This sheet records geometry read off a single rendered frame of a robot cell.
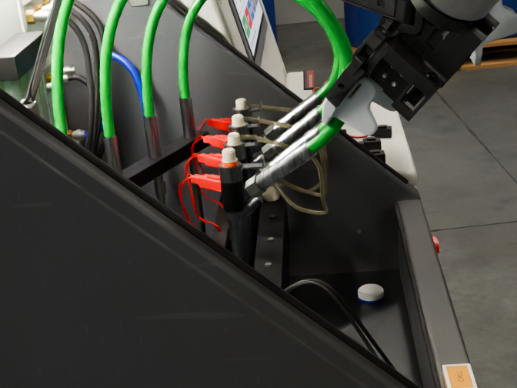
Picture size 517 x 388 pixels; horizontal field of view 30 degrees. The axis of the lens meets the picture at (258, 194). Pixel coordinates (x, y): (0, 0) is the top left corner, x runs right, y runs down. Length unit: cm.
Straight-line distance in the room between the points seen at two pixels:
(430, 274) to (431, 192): 283
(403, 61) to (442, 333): 38
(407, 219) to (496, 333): 163
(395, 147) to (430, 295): 49
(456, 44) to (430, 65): 4
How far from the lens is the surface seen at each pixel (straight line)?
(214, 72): 146
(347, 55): 98
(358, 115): 96
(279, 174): 104
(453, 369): 106
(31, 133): 82
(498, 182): 420
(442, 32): 88
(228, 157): 116
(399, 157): 162
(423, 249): 135
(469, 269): 344
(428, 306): 121
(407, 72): 89
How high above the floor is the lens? 152
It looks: 21 degrees down
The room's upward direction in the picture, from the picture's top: 6 degrees counter-clockwise
